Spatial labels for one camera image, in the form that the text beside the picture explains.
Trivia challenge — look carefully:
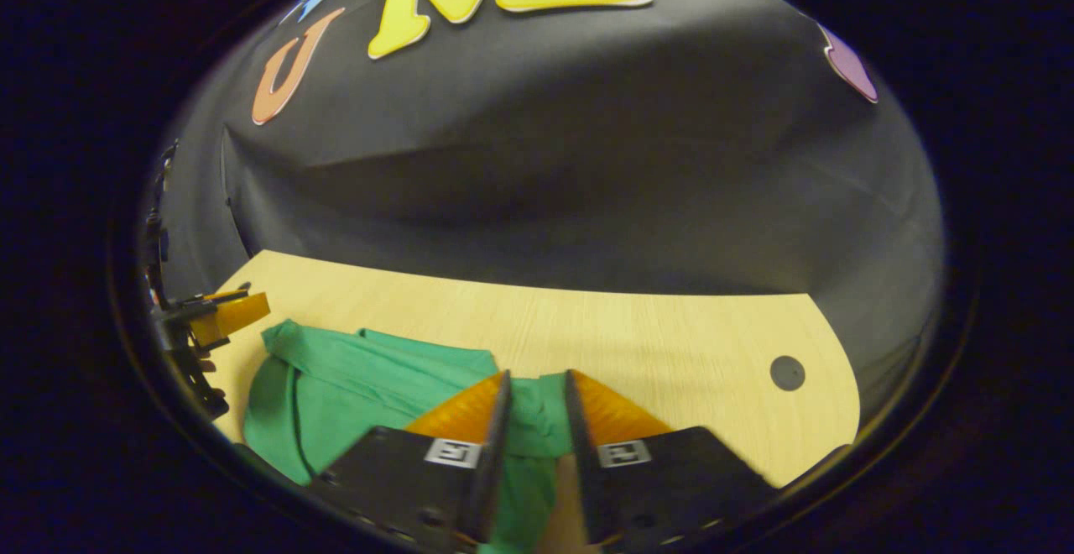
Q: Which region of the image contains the black round table grommet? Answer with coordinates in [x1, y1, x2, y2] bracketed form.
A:
[769, 355, 806, 392]

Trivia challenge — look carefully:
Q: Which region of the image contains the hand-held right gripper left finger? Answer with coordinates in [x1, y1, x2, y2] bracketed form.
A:
[313, 368, 514, 548]

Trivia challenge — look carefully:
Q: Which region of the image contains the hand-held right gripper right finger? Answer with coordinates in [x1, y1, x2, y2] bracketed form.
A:
[563, 368, 779, 548]

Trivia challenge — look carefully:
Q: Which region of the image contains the green T-shirt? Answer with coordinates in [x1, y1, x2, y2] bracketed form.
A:
[243, 319, 576, 554]

